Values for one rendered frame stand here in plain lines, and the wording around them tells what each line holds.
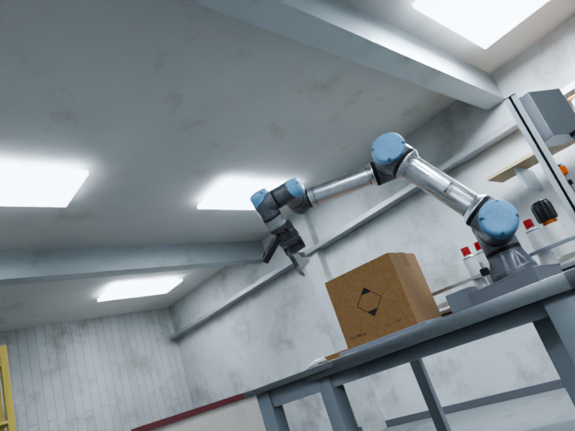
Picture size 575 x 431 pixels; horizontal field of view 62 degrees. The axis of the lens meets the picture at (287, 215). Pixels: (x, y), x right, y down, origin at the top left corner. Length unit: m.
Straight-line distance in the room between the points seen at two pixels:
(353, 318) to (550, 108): 1.04
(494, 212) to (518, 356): 3.98
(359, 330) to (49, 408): 7.48
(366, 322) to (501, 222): 0.60
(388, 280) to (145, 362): 8.10
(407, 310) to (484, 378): 3.99
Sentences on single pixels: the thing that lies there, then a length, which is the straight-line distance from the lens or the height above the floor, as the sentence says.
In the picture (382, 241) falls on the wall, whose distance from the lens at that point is 6.07.
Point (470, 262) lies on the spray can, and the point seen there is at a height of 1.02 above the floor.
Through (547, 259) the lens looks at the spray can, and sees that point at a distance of 2.02.
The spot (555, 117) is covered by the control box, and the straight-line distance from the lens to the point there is 1.97.
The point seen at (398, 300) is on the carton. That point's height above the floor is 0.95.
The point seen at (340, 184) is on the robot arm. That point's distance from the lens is 1.82.
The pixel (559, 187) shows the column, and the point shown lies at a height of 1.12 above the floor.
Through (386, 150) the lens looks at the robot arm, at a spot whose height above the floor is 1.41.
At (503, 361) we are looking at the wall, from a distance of 5.55.
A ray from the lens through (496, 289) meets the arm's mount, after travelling 1.66.
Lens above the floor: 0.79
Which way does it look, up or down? 19 degrees up
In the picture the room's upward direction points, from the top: 19 degrees counter-clockwise
